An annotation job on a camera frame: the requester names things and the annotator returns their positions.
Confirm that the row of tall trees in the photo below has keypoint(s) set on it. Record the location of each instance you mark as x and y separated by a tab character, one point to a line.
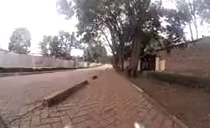
135	50

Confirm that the red brick path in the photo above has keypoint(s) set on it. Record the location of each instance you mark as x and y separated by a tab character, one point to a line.
116	100

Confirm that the dark gate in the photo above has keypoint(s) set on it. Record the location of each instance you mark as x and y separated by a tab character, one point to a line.
147	62

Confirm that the grey stone kerb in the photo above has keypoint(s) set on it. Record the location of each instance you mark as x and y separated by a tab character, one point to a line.
64	92

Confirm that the robot's own part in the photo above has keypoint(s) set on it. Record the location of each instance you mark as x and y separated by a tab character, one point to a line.
67	126
137	125

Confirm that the brick paved road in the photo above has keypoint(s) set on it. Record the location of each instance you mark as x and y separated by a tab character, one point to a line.
33	86

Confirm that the low green plants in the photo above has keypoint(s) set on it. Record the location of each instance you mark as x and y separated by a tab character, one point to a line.
179	80

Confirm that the bare dirt strip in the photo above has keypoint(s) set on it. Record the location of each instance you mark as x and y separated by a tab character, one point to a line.
179	100

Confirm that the group of distant trees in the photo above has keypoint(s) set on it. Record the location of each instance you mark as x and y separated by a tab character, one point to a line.
19	41

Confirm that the cream wall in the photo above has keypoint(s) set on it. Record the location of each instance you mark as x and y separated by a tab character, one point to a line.
160	64
126	63

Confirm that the long pale wall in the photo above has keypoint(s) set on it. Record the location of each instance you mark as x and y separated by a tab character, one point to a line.
26	60

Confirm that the brown brick wall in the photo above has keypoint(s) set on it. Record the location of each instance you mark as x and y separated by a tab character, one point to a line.
193	58

